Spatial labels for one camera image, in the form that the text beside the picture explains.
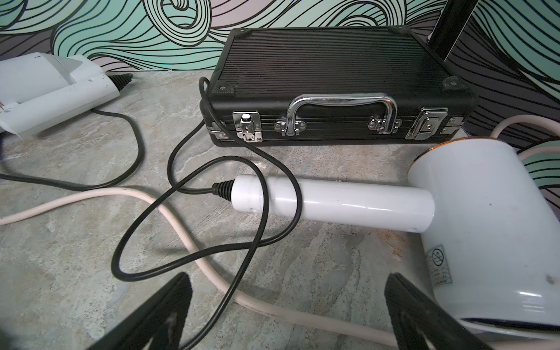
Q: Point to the white hair dryer straight handle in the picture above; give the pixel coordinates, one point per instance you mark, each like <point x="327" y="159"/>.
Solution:
<point x="491" y="241"/>

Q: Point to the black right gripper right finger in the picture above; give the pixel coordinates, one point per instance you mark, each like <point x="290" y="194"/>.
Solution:
<point x="418" y="321"/>

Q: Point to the black corner frame post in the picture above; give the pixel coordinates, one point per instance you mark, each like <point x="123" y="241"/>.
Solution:
<point x="450" y="25"/>

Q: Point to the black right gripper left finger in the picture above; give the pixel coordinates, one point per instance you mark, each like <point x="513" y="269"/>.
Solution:
<point x="156" y="324"/>

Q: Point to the black ribbed carrying case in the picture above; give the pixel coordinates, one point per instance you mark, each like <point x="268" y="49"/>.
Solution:
<point x="334" y="85"/>

